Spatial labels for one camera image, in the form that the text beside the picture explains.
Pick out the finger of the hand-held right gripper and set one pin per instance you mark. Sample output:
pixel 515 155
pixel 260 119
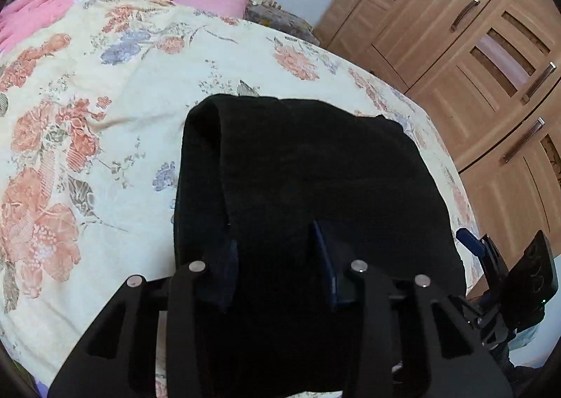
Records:
pixel 468 241
pixel 493 328

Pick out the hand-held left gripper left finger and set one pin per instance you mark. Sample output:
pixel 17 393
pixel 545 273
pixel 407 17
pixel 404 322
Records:
pixel 228 269

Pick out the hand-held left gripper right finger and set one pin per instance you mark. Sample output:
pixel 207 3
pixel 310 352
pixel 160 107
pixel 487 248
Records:
pixel 326 258

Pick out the black pants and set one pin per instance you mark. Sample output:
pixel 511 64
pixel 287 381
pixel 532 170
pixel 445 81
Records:
pixel 307 187

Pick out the floral bedsheet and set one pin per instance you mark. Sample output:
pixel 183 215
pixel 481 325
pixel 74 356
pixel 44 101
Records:
pixel 109 117

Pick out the wooden wardrobe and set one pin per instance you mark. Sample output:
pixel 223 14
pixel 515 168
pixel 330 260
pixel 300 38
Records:
pixel 460 43

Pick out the yellow floral pillow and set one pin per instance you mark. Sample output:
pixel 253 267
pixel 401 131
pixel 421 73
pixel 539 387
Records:
pixel 280 19

